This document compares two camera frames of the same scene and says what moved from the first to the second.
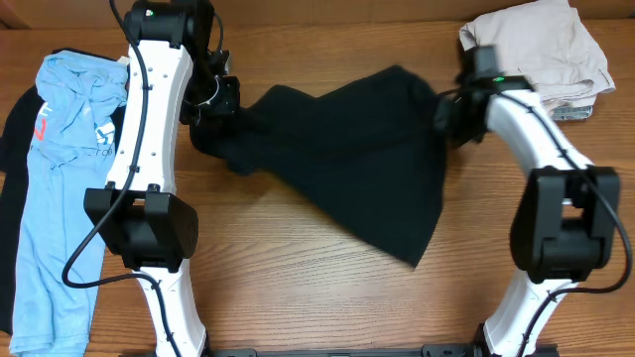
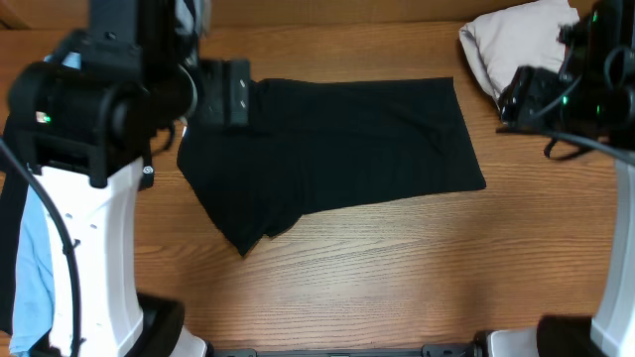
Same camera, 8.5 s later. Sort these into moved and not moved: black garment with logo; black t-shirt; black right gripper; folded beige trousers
Moved: black t-shirt; black right gripper
Not moved: black garment with logo; folded beige trousers
